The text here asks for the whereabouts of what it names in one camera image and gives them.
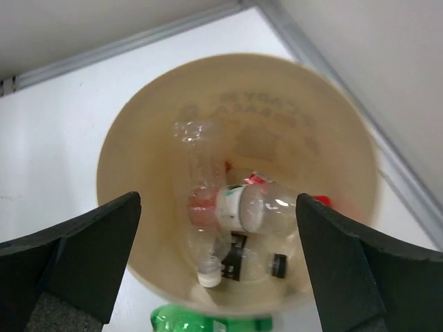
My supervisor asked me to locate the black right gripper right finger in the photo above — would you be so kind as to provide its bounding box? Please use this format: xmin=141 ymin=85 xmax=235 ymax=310
xmin=296 ymin=194 xmax=442 ymax=331

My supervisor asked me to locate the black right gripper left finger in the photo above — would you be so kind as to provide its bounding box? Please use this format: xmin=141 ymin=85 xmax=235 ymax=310
xmin=1 ymin=192 xmax=141 ymax=331

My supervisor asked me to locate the clear bottle black label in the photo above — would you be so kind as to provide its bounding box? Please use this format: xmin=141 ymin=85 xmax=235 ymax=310
xmin=221 ymin=232 xmax=288 ymax=282

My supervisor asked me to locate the long red label bottle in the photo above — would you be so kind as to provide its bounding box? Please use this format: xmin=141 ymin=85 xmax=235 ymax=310
xmin=188 ymin=183 xmax=301 ymax=236

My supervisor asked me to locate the short red label bottle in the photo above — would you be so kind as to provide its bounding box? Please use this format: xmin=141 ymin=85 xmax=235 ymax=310
xmin=224 ymin=161 xmax=273 ymax=187

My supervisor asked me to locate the clear bottle white cap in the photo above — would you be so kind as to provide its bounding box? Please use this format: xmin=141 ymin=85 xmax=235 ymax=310
xmin=171 ymin=120 xmax=230 ymax=288

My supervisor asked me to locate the beige plastic bin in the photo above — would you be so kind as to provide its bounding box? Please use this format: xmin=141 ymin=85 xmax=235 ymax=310
xmin=96 ymin=54 xmax=379 ymax=316

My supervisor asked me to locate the green plastic bottle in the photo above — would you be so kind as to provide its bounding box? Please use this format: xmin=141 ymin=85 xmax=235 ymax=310
xmin=150 ymin=304 xmax=273 ymax=332

